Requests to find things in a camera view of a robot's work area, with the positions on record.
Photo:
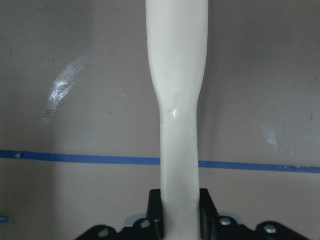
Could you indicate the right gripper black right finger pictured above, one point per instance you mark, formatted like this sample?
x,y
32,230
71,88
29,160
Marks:
x,y
208,216

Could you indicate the white brush black bristles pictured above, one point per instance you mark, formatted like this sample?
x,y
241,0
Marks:
x,y
177,43

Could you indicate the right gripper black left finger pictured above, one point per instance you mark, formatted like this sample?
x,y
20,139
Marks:
x,y
155,213

